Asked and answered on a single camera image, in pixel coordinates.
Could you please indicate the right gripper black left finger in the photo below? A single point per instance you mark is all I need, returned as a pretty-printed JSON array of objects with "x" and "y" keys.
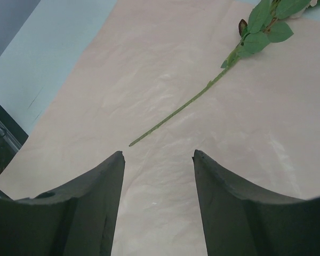
[{"x": 76, "y": 218}]

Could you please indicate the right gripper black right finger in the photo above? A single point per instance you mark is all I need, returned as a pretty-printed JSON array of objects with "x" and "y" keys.
[{"x": 242, "y": 218}]

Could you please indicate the pink wrapping paper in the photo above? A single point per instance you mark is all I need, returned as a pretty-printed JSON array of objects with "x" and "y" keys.
[{"x": 133, "y": 89}]

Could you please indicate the pink artificial flower bouquet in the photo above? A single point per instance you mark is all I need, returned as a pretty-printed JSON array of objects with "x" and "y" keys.
[{"x": 266, "y": 24}]

